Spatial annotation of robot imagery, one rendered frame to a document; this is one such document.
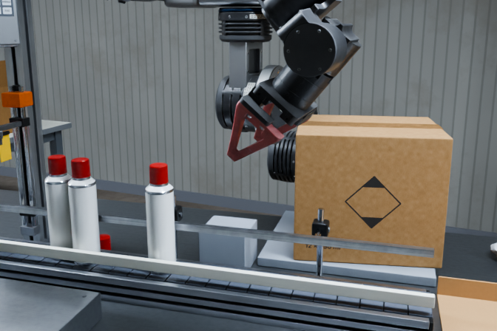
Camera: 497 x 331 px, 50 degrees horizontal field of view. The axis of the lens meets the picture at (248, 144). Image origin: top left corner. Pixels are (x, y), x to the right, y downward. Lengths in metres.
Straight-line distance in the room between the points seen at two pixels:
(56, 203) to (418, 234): 0.71
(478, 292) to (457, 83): 2.41
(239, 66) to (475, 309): 0.73
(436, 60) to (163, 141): 2.03
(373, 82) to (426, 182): 2.40
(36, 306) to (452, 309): 0.72
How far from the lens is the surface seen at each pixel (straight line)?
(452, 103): 3.42
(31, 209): 1.19
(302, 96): 0.65
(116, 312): 1.02
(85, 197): 1.04
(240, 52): 1.30
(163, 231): 0.98
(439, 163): 1.09
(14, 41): 1.23
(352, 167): 1.07
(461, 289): 1.10
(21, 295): 1.02
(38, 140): 1.28
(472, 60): 3.40
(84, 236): 1.06
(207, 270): 0.96
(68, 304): 0.96
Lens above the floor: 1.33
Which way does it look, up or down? 13 degrees down
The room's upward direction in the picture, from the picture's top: straight up
